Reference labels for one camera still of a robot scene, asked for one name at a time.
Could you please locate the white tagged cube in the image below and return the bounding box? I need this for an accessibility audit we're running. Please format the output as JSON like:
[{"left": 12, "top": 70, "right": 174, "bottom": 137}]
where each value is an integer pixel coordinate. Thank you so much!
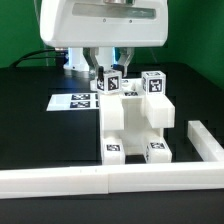
[
  {"left": 96, "top": 70, "right": 122, "bottom": 94},
  {"left": 141, "top": 71, "right": 166, "bottom": 94}
]

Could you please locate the white U-shaped fence rail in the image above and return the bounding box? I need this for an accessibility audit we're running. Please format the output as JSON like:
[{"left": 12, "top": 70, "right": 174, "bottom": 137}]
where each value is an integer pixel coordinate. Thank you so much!
[{"left": 0, "top": 121, "right": 224, "bottom": 199}]

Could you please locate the white tag sheet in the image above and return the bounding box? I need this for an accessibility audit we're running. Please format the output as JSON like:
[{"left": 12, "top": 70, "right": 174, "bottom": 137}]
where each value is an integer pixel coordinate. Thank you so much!
[{"left": 47, "top": 93, "right": 99, "bottom": 111}]

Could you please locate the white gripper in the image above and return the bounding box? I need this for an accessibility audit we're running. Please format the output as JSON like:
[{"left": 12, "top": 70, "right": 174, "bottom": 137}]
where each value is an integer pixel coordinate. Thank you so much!
[{"left": 40, "top": 0, "right": 168, "bottom": 83}]

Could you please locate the black cable on base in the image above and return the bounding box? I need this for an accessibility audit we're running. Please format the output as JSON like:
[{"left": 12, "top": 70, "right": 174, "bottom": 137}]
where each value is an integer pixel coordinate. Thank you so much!
[{"left": 9, "top": 49, "right": 69, "bottom": 69}]

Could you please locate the white chair seat plate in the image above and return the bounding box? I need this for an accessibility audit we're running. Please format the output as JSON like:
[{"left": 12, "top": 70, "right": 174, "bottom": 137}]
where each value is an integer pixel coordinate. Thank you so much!
[{"left": 101, "top": 128, "right": 165, "bottom": 155}]

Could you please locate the white chair back frame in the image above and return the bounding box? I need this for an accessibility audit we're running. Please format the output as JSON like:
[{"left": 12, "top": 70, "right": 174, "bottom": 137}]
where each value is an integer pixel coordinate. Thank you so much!
[{"left": 98, "top": 78, "right": 175, "bottom": 131}]

